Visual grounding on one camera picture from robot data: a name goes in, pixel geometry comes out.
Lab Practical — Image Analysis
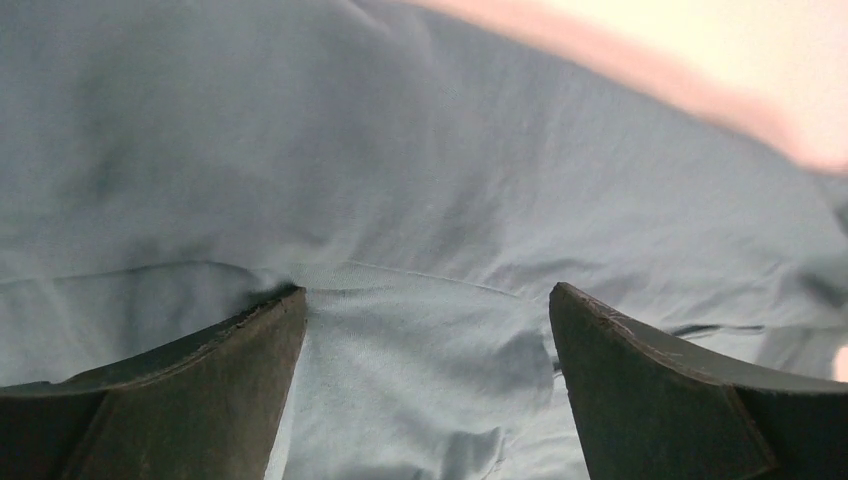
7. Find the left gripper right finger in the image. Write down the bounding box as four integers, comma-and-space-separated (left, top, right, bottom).
549, 283, 847, 480

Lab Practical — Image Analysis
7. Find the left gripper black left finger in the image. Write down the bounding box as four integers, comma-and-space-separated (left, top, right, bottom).
1, 286, 307, 480

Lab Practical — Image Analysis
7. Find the grey-blue t-shirt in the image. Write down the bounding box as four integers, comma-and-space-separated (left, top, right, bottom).
1, 1, 847, 479

